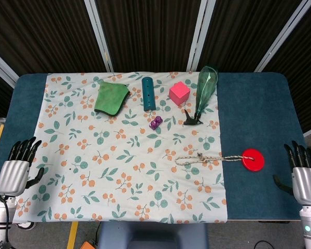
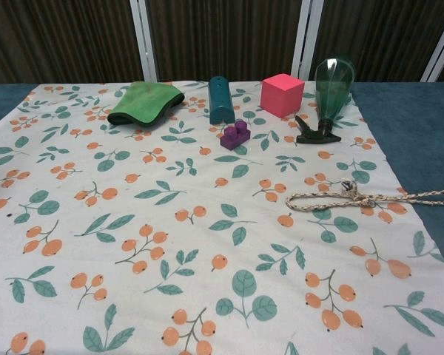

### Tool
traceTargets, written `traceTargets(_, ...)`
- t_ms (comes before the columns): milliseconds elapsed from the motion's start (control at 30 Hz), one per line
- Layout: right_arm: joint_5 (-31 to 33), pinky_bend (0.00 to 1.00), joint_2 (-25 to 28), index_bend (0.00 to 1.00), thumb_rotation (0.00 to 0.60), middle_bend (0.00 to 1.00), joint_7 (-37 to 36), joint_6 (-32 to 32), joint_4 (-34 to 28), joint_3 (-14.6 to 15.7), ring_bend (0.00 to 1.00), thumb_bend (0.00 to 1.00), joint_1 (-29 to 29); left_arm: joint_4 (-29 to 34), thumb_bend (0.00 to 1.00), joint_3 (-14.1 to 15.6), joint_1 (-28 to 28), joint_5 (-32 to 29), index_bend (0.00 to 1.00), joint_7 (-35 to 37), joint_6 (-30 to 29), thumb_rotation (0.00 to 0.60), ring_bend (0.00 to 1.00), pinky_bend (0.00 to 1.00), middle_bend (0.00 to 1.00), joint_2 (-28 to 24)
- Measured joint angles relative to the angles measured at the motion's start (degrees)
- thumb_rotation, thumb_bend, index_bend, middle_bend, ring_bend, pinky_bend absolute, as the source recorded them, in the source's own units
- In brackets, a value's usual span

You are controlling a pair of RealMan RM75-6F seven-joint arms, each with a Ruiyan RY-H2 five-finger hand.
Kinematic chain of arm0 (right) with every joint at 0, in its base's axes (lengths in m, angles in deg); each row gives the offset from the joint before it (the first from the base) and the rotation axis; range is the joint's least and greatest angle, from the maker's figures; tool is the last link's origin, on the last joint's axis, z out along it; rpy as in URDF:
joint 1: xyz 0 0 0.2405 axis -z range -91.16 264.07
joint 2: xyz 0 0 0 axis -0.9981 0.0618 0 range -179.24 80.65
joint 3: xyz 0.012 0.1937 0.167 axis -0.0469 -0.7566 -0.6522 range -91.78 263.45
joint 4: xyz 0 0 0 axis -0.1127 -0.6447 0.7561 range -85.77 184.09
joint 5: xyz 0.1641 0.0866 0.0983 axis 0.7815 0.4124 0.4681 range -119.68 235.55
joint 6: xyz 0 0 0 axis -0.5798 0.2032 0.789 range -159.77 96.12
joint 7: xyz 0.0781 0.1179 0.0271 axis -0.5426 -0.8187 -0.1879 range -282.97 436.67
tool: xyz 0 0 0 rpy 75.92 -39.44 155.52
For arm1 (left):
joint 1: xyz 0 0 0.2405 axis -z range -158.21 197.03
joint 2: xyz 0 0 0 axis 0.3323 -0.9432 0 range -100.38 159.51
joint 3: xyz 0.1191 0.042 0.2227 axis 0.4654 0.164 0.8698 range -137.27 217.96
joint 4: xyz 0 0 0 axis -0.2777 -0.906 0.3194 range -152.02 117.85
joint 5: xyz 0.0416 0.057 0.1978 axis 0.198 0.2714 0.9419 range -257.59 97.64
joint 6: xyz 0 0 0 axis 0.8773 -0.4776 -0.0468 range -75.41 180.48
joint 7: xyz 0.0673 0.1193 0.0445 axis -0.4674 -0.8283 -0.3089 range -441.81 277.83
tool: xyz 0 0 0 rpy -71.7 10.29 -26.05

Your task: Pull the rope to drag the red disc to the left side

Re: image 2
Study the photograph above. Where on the purple toy brick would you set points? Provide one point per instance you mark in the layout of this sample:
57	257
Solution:
233	140

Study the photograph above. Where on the green spray bottle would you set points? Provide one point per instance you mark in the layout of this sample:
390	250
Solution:
333	88

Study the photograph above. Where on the white partition frame post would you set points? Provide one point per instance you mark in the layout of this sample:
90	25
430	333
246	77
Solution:
305	37
143	37
439	55

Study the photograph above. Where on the green microfibre cloth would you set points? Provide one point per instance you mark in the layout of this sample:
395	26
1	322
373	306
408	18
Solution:
144	103

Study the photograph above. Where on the floral white tablecloth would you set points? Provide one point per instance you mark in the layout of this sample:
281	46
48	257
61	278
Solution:
133	222

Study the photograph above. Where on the pink cube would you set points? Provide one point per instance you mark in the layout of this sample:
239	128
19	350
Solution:
281	96

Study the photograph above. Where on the teal half-round block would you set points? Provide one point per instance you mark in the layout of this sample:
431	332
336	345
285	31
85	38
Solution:
220	100

